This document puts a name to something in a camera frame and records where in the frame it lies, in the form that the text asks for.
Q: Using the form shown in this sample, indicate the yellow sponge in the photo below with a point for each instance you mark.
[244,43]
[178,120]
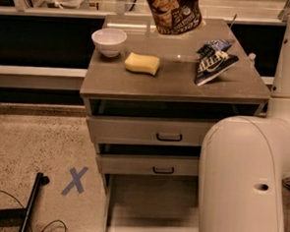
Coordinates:
[142,63]

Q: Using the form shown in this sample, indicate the brown chip bag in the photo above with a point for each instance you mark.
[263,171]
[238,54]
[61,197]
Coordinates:
[175,16]

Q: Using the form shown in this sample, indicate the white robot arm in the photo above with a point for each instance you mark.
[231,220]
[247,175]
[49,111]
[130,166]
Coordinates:
[243,162]

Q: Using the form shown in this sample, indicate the grey drawer cabinet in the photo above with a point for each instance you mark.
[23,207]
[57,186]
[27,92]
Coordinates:
[110,89]

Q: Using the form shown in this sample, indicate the top grey drawer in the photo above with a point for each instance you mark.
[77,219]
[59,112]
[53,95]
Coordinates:
[147,131]

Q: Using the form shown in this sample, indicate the grey drawer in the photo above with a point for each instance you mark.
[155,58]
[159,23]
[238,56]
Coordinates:
[147,131]
[147,164]
[145,203]

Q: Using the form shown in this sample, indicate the middle grey drawer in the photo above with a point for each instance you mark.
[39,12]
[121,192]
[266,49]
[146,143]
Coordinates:
[147,164]

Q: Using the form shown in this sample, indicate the blue chip bag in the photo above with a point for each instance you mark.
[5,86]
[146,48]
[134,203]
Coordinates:
[214,60]

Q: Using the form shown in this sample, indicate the bottom grey drawer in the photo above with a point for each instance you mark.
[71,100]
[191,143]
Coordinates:
[145,203]

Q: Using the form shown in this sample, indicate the white bowl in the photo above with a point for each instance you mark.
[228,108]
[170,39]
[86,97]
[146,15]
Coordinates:
[109,42]

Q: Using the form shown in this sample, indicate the blue tape cross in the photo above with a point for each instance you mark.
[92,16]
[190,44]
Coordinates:
[75,181]

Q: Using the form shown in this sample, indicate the small clear bottle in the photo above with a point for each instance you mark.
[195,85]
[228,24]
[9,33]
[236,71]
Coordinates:
[252,57]

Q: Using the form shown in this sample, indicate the black stand leg left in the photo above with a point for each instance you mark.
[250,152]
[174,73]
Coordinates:
[21,216]

